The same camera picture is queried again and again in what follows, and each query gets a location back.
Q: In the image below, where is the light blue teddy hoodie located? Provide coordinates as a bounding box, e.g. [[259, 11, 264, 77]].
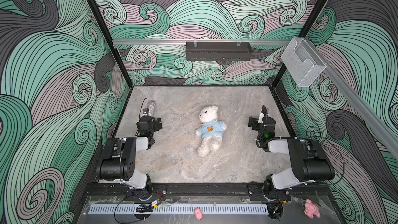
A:
[[196, 120, 227, 139]]

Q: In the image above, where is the white teddy bear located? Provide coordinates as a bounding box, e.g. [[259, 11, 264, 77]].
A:
[[195, 105, 227, 157]]

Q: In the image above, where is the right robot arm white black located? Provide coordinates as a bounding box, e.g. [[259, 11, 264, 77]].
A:
[[248, 114, 335, 195]]

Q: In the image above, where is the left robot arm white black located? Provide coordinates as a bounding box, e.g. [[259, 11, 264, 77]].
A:
[[96, 115, 163, 195]]

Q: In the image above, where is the clear tube with beads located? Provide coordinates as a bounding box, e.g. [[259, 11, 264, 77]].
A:
[[147, 101, 155, 117]]

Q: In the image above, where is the pink plush toy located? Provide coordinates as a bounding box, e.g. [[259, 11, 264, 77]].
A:
[[304, 199, 321, 219]]

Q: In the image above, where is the small pink toy piece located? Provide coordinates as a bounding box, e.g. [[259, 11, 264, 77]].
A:
[[194, 208, 203, 220]]

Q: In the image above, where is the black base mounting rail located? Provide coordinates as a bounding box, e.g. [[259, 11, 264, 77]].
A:
[[84, 182, 331, 202]]

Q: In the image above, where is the clear acrylic wall holder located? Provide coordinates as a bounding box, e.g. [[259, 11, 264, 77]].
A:
[[281, 37, 326, 88]]

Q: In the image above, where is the aluminium rail back wall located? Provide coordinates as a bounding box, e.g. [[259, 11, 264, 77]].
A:
[[112, 38, 290, 46]]

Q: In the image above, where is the aluminium rail wall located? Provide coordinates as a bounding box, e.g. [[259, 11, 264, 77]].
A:
[[112, 38, 290, 46], [307, 41, 398, 158]]

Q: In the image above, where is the black wall-mounted tray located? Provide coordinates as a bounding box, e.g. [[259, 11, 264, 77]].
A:
[[186, 42, 253, 62]]

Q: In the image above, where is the white slotted cable duct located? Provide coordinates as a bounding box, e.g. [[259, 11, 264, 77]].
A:
[[88, 204, 268, 215]]

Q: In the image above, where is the aluminium rail right wall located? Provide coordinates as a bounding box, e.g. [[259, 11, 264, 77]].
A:
[[307, 41, 398, 158]]

